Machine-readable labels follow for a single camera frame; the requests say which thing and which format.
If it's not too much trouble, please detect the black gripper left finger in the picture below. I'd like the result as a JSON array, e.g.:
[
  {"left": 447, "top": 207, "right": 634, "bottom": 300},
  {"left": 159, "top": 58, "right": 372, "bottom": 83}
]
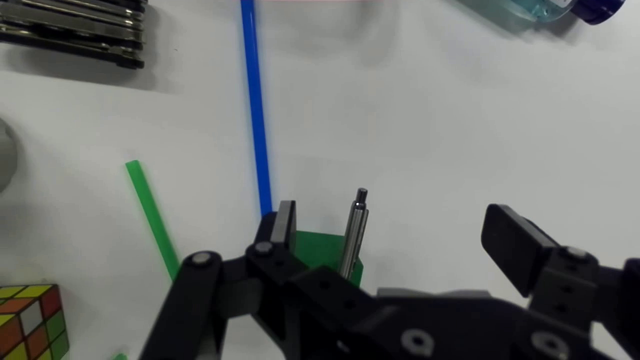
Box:
[{"left": 138, "top": 198, "right": 316, "bottom": 360}]

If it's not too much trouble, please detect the multicoloured puzzle cube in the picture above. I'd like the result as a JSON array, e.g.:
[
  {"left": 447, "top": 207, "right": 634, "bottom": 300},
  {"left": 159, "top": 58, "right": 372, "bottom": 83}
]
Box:
[{"left": 0, "top": 281, "right": 71, "bottom": 360}]

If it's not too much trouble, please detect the black folding multi-tool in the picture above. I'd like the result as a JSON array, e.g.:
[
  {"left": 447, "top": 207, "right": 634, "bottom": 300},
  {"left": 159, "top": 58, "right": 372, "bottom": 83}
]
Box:
[{"left": 0, "top": 0, "right": 150, "bottom": 72}]

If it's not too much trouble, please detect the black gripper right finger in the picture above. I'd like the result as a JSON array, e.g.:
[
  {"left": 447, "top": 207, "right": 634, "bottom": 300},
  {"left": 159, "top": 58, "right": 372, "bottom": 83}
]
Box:
[{"left": 481, "top": 202, "right": 640, "bottom": 360}]

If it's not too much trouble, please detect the green cube block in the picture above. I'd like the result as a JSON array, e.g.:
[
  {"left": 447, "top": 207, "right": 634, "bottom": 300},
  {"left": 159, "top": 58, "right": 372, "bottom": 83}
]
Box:
[{"left": 291, "top": 227, "right": 365, "bottom": 290}]

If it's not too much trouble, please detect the teal mouthwash bottle blue cap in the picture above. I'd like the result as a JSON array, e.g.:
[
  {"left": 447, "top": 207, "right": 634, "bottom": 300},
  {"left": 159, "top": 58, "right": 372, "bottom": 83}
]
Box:
[{"left": 457, "top": 0, "right": 629, "bottom": 36}]

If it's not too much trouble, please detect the stainless steel bottle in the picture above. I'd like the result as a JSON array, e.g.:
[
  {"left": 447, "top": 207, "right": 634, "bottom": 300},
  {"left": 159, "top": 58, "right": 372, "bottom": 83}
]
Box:
[{"left": 0, "top": 115, "right": 22, "bottom": 196}]

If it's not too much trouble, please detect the blue plastic stick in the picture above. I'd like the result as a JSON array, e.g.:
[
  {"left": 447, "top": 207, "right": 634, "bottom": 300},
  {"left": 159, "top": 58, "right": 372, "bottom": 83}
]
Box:
[{"left": 237, "top": 0, "right": 276, "bottom": 220}]

